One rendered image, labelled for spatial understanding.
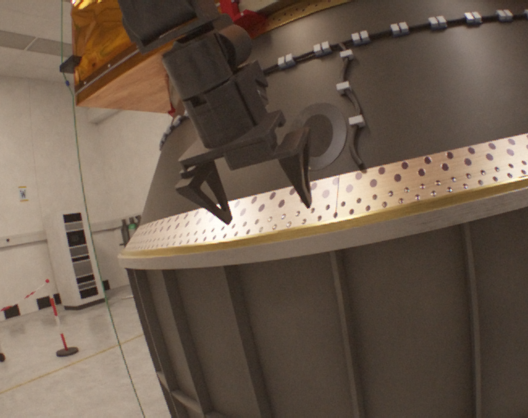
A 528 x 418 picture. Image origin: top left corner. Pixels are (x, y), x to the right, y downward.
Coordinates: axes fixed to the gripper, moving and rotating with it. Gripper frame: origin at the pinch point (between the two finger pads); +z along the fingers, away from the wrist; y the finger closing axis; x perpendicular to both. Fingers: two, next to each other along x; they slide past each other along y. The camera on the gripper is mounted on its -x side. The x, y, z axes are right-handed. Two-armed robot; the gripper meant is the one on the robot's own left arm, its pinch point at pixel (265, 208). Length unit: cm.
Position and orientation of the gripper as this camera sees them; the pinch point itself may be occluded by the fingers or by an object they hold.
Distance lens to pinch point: 44.5
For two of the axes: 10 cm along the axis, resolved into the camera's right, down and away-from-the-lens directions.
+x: -2.8, 5.4, -7.9
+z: 4.0, 8.1, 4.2
